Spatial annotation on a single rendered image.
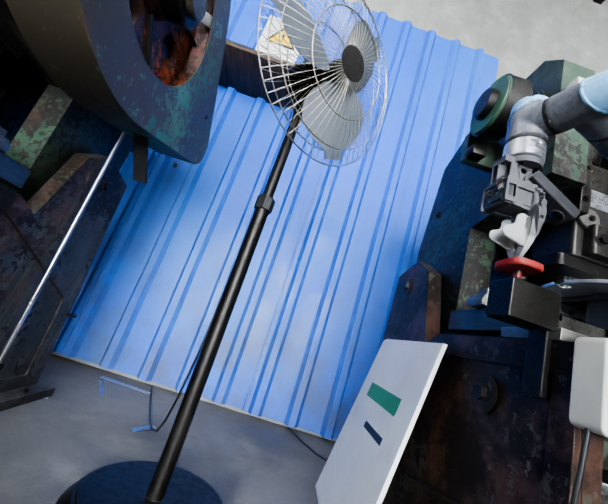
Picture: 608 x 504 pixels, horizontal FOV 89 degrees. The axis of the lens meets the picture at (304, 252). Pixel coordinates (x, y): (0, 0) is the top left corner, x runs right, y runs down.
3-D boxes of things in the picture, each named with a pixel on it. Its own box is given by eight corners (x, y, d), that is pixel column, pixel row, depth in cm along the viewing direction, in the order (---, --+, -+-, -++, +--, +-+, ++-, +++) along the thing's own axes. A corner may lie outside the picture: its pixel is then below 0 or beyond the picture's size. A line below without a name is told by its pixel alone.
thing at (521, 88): (545, 135, 84) (553, 72, 90) (507, 121, 84) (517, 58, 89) (488, 173, 106) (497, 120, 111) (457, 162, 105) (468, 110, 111)
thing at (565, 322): (718, 395, 67) (717, 367, 68) (528, 331, 65) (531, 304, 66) (581, 374, 96) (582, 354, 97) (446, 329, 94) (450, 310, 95)
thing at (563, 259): (629, 296, 78) (630, 276, 79) (558, 271, 77) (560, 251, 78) (569, 301, 94) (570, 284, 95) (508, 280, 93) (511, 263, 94)
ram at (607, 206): (646, 269, 74) (648, 165, 82) (589, 249, 74) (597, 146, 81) (576, 279, 91) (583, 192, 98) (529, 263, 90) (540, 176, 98)
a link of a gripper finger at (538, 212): (514, 238, 60) (520, 199, 62) (523, 241, 60) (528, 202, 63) (534, 231, 56) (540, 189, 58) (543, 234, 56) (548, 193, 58)
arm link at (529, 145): (526, 162, 69) (559, 142, 61) (523, 180, 68) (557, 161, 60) (495, 151, 69) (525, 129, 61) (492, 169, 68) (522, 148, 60)
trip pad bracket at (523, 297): (553, 401, 51) (563, 288, 56) (499, 383, 50) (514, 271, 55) (523, 393, 56) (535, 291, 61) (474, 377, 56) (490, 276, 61)
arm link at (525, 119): (543, 83, 62) (502, 105, 70) (537, 127, 60) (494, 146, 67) (565, 104, 65) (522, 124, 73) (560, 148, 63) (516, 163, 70)
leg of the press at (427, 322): (604, 955, 32) (631, 195, 55) (502, 930, 31) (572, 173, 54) (355, 490, 121) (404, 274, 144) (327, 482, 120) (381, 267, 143)
